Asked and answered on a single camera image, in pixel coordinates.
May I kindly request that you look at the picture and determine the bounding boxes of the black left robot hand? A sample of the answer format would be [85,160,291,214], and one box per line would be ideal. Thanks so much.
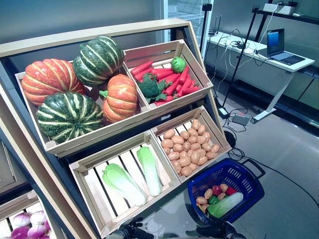
[107,217,154,239]

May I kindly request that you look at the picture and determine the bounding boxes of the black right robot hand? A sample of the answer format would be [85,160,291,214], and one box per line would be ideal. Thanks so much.
[185,220,247,239]

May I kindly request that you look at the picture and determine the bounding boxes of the napa cabbage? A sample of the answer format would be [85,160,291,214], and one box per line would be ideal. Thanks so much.
[136,146,162,197]
[206,192,244,219]
[101,163,148,207]

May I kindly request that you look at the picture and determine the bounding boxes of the blue plastic shopping basket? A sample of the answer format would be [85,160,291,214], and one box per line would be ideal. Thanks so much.
[186,158,266,226]

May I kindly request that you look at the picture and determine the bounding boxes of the wooden slat crate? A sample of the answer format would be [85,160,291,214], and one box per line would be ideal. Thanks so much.
[150,106,232,185]
[0,190,66,239]
[123,39,214,110]
[69,130,181,239]

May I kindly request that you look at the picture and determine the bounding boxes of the black round floor base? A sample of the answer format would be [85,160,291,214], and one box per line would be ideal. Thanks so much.
[224,130,236,147]

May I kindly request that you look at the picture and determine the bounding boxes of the purple white onion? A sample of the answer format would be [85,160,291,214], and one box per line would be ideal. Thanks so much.
[26,225,47,239]
[11,226,30,239]
[29,211,47,226]
[12,212,32,227]

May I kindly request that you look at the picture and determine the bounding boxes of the wide wooden crate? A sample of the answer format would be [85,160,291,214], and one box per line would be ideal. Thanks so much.
[14,59,152,153]

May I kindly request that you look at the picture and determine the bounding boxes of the grey box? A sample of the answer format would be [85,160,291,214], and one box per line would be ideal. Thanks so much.
[231,114,250,125]

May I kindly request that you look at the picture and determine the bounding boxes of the green striped pumpkin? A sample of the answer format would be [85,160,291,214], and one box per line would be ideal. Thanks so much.
[72,36,125,87]
[36,92,105,144]

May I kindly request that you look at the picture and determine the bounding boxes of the small orange pumpkin green stem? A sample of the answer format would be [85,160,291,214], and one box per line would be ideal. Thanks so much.
[99,74,139,124]

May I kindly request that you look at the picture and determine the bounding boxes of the grey wooden crate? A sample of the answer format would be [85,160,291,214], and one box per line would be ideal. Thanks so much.
[0,139,29,192]

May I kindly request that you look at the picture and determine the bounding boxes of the red carrot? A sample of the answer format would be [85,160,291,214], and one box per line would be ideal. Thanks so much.
[183,85,200,97]
[178,65,189,85]
[150,68,174,75]
[131,61,153,77]
[165,81,179,97]

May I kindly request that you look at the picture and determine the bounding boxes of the green broccoli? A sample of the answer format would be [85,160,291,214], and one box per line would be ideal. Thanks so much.
[138,73,172,104]

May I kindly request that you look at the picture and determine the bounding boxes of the white desk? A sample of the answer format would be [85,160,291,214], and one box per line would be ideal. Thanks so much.
[205,37,315,124]

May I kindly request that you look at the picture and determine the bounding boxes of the round green cabbage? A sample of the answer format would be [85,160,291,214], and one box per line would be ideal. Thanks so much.
[170,57,186,74]

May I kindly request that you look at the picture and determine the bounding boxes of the large orange pumpkin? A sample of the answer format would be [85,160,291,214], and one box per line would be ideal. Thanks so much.
[21,58,87,107]

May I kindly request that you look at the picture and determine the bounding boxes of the open laptop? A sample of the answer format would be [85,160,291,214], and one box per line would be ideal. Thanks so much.
[266,28,307,66]

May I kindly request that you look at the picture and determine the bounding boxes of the black router with antennas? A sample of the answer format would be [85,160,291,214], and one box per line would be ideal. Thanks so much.
[208,15,223,37]

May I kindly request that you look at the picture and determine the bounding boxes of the glass door fridge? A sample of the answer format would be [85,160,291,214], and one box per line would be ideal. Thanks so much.
[156,0,215,58]

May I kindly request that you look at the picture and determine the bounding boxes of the black pole stand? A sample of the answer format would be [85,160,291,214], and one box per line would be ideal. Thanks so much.
[201,2,213,58]

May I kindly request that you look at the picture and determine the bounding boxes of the black tripod stand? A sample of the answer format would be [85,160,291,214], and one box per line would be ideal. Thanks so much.
[221,4,261,110]

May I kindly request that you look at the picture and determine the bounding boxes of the white box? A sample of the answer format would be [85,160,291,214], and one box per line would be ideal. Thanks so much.
[263,2,295,14]

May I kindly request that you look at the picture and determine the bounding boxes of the black floor cable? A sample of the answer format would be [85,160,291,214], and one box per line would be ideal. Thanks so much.
[228,146,319,204]

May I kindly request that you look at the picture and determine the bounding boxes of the black wall shelf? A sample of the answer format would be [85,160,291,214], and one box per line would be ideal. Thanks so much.
[255,7,319,43]

